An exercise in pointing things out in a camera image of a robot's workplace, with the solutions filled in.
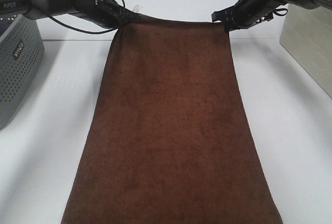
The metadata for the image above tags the grey perforated plastic basket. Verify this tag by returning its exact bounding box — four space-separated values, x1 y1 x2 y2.
1 0 45 128

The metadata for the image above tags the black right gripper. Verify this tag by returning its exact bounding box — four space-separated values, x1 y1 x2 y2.
211 0 285 33

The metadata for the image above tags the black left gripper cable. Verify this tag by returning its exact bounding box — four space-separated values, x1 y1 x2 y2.
46 0 127 35

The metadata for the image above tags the white towel care label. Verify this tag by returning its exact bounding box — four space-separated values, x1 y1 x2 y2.
132 4 143 13

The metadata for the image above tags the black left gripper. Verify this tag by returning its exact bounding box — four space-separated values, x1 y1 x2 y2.
70 0 142 29

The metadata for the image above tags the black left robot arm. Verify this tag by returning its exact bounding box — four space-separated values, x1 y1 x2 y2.
1 0 141 29

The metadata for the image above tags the brown towel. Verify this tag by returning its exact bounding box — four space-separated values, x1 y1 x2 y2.
61 17 282 223

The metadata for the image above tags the beige fabric storage box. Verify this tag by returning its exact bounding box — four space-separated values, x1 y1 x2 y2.
280 5 331 96

